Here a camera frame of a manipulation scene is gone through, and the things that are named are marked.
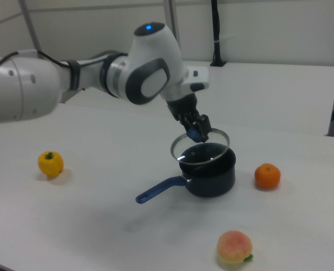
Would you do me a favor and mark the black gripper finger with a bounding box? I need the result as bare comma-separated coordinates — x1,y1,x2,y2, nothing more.
195,113,212,142
183,112,199,134

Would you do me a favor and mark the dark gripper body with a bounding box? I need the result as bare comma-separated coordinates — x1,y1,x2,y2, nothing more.
165,94,202,123

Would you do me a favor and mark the glass lid with blue knob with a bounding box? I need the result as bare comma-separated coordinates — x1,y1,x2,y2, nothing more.
170,126,230,167

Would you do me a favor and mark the orange mandarin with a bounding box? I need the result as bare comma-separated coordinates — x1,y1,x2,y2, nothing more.
254,163,282,190

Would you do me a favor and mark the pink yellow peach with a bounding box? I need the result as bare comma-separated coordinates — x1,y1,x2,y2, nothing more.
216,230,254,265

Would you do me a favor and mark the yellow bell pepper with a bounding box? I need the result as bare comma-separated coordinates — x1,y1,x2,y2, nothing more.
37,151,64,178

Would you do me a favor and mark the dark saucepan with blue handle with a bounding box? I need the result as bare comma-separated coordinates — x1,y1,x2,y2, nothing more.
135,142,237,204

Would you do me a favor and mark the black camera pole with clamp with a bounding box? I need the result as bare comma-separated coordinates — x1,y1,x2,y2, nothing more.
210,0,228,67

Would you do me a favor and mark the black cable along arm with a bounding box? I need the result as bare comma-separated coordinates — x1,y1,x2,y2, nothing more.
0,50,72,78

